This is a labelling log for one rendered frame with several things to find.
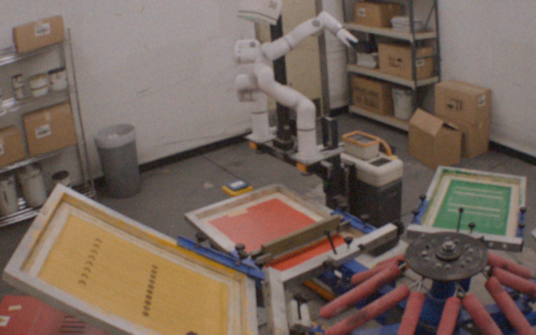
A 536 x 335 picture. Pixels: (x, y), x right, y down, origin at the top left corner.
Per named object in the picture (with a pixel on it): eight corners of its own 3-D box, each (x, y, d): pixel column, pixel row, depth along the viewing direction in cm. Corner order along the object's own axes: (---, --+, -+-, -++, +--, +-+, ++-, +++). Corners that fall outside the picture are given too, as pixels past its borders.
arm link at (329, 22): (305, 26, 266) (304, 32, 276) (320, 39, 265) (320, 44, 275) (324, 7, 267) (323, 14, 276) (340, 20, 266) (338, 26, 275)
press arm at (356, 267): (333, 268, 219) (333, 258, 217) (344, 263, 222) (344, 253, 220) (360, 286, 206) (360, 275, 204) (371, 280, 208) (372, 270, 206)
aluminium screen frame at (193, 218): (185, 221, 277) (183, 214, 276) (280, 187, 305) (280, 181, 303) (268, 291, 215) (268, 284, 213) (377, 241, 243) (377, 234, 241)
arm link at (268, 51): (263, 86, 270) (257, 79, 284) (299, 64, 271) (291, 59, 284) (247, 58, 263) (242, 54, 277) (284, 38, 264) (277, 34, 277)
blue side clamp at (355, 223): (330, 223, 265) (329, 211, 262) (338, 220, 268) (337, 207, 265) (370, 246, 241) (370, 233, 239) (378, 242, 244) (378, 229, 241)
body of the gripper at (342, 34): (335, 34, 275) (351, 48, 274) (331, 34, 266) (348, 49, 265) (344, 24, 272) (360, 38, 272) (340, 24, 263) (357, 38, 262)
